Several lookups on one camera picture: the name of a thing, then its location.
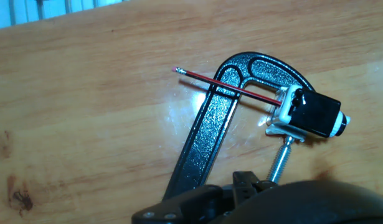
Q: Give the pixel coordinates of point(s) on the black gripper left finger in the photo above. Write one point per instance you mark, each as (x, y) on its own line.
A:
(191, 203)

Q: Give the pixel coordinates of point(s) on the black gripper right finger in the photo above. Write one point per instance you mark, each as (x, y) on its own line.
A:
(245, 185)

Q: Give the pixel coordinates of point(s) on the black C-clamp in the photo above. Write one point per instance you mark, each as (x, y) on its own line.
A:
(206, 130)

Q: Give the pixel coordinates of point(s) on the glossy wooden board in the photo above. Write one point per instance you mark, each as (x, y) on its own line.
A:
(69, 124)

